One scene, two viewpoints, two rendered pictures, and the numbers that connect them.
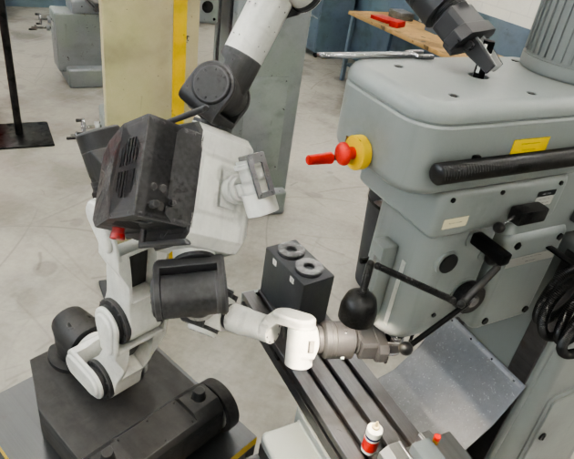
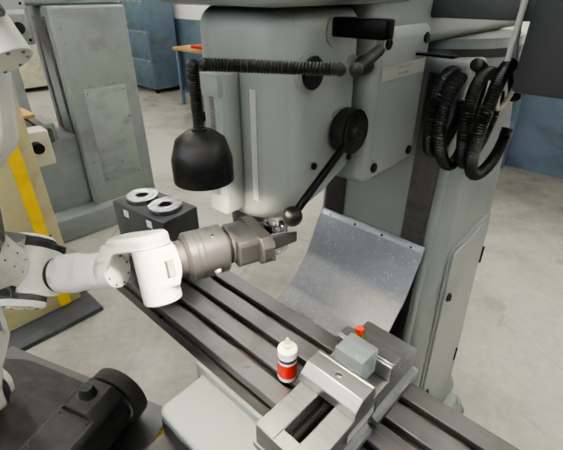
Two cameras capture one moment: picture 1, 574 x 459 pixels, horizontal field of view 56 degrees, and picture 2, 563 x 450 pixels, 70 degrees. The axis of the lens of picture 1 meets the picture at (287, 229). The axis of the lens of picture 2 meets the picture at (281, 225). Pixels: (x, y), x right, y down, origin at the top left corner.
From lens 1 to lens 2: 61 cm
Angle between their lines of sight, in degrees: 14
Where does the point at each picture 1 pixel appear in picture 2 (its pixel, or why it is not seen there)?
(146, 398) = (24, 420)
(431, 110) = not seen: outside the picture
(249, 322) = (79, 269)
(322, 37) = (159, 76)
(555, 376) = (449, 226)
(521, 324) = (402, 184)
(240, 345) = (147, 330)
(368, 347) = (247, 245)
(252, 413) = (173, 387)
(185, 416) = (76, 422)
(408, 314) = (281, 171)
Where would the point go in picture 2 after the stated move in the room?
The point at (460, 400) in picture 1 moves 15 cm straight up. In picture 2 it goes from (364, 288) to (370, 241)
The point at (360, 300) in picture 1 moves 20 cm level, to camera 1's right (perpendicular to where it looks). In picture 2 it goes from (197, 137) to (363, 123)
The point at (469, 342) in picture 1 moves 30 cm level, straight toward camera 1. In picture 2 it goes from (354, 229) to (352, 300)
